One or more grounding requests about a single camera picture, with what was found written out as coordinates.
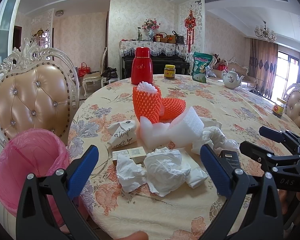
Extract red handbag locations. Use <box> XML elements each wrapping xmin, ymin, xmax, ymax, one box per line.
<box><xmin>78</xmin><ymin>62</ymin><xmax>91</xmax><ymax>77</ymax></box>

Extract beige tufted ornate chair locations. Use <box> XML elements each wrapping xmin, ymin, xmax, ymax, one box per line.
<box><xmin>0</xmin><ymin>38</ymin><xmax>79</xmax><ymax>147</ymax></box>

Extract red thermos bottle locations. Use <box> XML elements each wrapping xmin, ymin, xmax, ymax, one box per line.
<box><xmin>131</xmin><ymin>47</ymin><xmax>153</xmax><ymax>85</ymax></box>

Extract cream sofa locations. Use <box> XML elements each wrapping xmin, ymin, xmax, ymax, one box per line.
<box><xmin>212</xmin><ymin>57</ymin><xmax>257</xmax><ymax>90</ymax></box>

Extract white foam sheet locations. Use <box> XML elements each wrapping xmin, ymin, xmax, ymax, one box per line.
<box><xmin>167</xmin><ymin>107</ymin><xmax>204</xmax><ymax>148</ymax></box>

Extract black small box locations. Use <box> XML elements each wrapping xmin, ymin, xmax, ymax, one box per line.
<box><xmin>219</xmin><ymin>150</ymin><xmax>241</xmax><ymax>170</ymax></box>

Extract person hand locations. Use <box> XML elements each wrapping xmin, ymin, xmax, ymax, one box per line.
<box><xmin>118</xmin><ymin>231</ymin><xmax>148</xmax><ymax>240</ymax></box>

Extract red label jar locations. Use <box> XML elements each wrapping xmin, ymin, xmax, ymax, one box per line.
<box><xmin>273</xmin><ymin>98</ymin><xmax>287</xmax><ymax>118</ymax></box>

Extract orange foam net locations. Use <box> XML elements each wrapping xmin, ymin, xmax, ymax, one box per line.
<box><xmin>159</xmin><ymin>98</ymin><xmax>186</xmax><ymax>120</ymax></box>
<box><xmin>132</xmin><ymin>81</ymin><xmax>161</xmax><ymax>124</ymax></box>

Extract white tissue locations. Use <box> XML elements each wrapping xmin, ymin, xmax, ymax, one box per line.
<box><xmin>143</xmin><ymin>150</ymin><xmax>191</xmax><ymax>197</ymax></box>

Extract distant cream chair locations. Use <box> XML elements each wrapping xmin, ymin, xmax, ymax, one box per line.
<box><xmin>82</xmin><ymin>47</ymin><xmax>108</xmax><ymax>98</ymax></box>

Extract white foam block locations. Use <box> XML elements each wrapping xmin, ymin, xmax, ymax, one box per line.
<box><xmin>140</xmin><ymin>116</ymin><xmax>170</xmax><ymax>149</ymax></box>

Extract white plastic bag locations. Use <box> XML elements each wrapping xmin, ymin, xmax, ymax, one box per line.
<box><xmin>191</xmin><ymin>126</ymin><xmax>239</xmax><ymax>155</ymax></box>

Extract brown curtain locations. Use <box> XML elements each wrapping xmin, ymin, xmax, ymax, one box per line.
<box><xmin>249</xmin><ymin>39</ymin><xmax>278</xmax><ymax>99</ymax></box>

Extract floral tablecloth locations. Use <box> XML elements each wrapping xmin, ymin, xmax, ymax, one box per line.
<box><xmin>67</xmin><ymin>74</ymin><xmax>300</xmax><ymax>240</ymax></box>

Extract flower vase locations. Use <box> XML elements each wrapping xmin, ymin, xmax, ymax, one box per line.
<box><xmin>142</xmin><ymin>18</ymin><xmax>160</xmax><ymax>41</ymax></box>

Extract white ceramic teapot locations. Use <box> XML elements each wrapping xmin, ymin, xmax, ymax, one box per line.
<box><xmin>222</xmin><ymin>69</ymin><xmax>244</xmax><ymax>89</ymax></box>

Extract pink lined trash bin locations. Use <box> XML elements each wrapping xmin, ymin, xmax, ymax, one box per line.
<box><xmin>0</xmin><ymin>129</ymin><xmax>69</xmax><ymax>217</ymax></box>

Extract small cardboard box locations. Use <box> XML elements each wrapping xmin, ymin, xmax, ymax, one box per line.
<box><xmin>112</xmin><ymin>146</ymin><xmax>147</xmax><ymax>166</ymax></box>

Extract yellow lid jar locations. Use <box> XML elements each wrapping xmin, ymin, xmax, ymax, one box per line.
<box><xmin>164</xmin><ymin>64</ymin><xmax>175</xmax><ymax>79</ymax></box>

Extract chandelier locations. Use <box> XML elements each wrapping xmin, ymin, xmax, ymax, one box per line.
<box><xmin>254</xmin><ymin>21</ymin><xmax>277</xmax><ymax>43</ymax></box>

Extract black piano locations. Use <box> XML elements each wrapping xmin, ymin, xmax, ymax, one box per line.
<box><xmin>121</xmin><ymin>53</ymin><xmax>190</xmax><ymax>79</ymax></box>

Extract white cabinet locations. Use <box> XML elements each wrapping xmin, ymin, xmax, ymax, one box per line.
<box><xmin>0</xmin><ymin>0</ymin><xmax>20</xmax><ymax>64</ymax></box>

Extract red chinese knot ornament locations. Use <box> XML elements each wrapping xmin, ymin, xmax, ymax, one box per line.
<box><xmin>184</xmin><ymin>6</ymin><xmax>196</xmax><ymax>53</ymax></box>

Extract green snack bag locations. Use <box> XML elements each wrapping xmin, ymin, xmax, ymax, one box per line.
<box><xmin>192</xmin><ymin>52</ymin><xmax>213</xmax><ymax>83</ymax></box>

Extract white printed paper bag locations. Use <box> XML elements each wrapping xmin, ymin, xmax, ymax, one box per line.
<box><xmin>108</xmin><ymin>120</ymin><xmax>137</xmax><ymax>148</ymax></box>

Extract lace piano cover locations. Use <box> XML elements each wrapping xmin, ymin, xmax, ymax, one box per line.
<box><xmin>119</xmin><ymin>41</ymin><xmax>189</xmax><ymax>59</ymax></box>

